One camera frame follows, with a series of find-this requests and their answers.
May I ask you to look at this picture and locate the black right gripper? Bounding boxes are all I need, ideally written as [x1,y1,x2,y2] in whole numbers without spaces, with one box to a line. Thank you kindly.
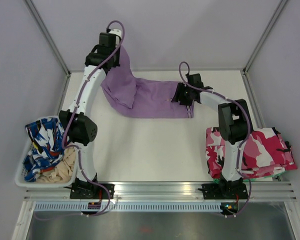
[171,82,193,106]

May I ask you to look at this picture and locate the purple trousers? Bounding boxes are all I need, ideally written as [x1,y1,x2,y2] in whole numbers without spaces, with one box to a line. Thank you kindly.
[101,47,194,119]

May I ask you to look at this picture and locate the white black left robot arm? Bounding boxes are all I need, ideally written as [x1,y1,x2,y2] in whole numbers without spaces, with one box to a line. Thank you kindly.
[58,29,124,199]

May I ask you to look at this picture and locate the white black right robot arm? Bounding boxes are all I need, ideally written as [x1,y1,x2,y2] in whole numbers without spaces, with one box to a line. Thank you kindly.
[172,73,253,200]

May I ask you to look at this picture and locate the pink camouflage folded trousers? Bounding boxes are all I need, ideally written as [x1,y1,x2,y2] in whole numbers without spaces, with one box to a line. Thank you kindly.
[205,127,298,179]

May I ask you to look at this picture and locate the blue white patterned garment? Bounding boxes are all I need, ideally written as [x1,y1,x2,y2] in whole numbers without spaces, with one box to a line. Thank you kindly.
[23,116,65,182]

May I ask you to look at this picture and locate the beige garment in basket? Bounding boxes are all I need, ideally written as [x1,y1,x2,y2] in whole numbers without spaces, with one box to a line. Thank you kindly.
[36,147,77,184]

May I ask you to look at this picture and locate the white plastic laundry basket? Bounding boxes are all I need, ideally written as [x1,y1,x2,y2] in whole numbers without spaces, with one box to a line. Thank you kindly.
[15,115,78,189]

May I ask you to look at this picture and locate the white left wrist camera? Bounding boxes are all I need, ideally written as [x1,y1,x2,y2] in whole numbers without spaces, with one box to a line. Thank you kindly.
[107,28,123,38]

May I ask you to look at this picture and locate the aluminium frame rail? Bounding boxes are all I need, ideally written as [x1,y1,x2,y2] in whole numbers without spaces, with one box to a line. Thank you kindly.
[23,181,297,202]

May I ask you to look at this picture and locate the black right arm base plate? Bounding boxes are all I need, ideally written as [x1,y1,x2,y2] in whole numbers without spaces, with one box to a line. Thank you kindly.
[197,183,248,200]

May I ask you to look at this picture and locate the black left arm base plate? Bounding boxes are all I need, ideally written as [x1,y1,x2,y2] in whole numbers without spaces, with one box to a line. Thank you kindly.
[69,182,115,200]

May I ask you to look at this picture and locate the white slotted cable duct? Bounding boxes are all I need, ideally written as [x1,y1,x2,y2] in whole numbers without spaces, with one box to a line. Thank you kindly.
[34,201,222,213]

